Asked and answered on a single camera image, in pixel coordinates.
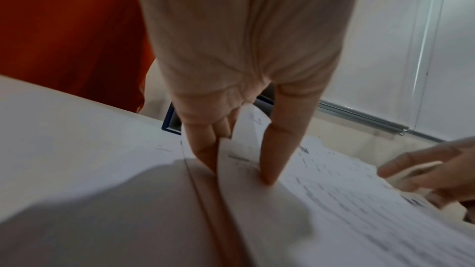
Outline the red curtain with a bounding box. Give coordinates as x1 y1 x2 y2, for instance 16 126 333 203
0 0 157 114

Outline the wide white roller blind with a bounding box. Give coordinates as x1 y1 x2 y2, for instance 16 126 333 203
318 0 446 136

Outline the dark blue paper tray organizer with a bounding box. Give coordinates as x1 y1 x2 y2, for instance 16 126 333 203
161 94 275 136

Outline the narrow white roller blind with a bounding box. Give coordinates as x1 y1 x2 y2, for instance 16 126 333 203
412 0 475 143

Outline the person's left hand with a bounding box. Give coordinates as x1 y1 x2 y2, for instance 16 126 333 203
129 0 363 186

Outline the person's right hand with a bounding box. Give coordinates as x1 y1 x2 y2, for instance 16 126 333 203
377 136 475 210

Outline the white printed paper sheet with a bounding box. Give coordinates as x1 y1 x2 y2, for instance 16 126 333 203
216 103 475 267

